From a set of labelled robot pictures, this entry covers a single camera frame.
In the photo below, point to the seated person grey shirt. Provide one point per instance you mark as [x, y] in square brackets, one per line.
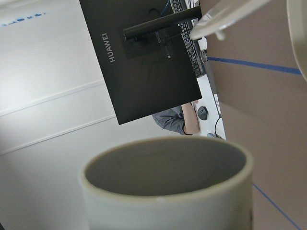
[181, 119]

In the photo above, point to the black Huawei monitor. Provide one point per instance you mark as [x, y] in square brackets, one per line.
[142, 55]

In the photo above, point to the cream plastic basket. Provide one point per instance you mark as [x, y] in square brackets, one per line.
[297, 22]

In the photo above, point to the aluminium corner post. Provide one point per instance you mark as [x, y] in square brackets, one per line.
[222, 15]

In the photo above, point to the black keyboard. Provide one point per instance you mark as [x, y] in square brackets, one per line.
[192, 46]

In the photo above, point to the white HOME mug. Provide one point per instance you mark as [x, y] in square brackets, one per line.
[171, 183]

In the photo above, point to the black computer mouse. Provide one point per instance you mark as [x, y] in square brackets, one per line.
[202, 113]

